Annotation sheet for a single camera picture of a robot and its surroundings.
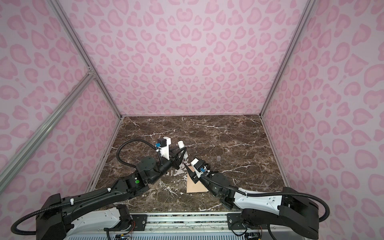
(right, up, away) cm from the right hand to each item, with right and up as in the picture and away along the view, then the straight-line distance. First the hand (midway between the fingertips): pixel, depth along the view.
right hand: (189, 158), depth 71 cm
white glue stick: (-3, +7, -4) cm, 9 cm away
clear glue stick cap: (+17, -5, +24) cm, 30 cm away
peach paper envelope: (+1, -18, +13) cm, 23 cm away
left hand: (-1, +6, -3) cm, 7 cm away
